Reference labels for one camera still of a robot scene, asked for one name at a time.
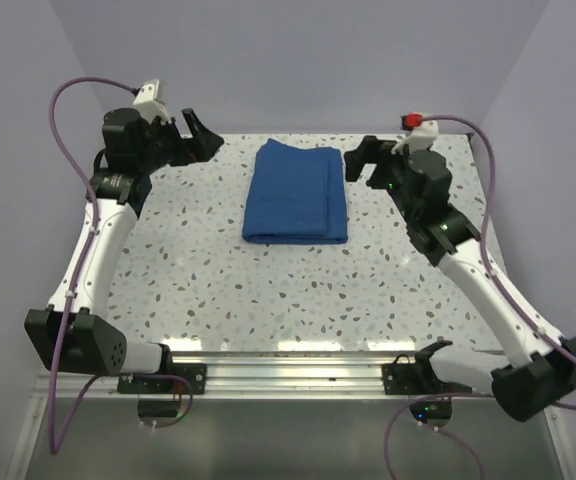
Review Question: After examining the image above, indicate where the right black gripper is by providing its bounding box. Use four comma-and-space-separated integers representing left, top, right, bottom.
347, 135, 421, 223

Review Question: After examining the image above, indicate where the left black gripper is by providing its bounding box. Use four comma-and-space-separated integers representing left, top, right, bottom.
136, 108, 222, 174

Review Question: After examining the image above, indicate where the blue surgical cloth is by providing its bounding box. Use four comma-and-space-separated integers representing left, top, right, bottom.
242, 139, 348, 245

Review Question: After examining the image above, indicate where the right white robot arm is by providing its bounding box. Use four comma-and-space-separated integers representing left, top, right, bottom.
343, 136, 576, 422

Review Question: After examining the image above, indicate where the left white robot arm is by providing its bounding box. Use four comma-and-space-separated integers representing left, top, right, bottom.
24, 108, 224, 393

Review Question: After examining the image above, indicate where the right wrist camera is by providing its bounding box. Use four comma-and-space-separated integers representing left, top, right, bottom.
391, 112, 439, 155

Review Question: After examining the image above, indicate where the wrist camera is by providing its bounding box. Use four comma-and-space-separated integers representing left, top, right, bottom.
132, 79, 173, 124
391, 112, 439, 155

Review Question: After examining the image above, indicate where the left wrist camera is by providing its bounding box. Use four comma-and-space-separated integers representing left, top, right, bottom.
132, 79, 173, 124

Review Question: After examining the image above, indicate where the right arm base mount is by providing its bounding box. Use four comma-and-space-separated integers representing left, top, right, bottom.
381, 340, 453, 396

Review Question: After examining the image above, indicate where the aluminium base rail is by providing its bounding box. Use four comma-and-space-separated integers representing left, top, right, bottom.
32, 349, 559, 401

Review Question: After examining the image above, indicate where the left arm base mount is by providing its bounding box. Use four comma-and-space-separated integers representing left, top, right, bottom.
117, 363, 208, 395

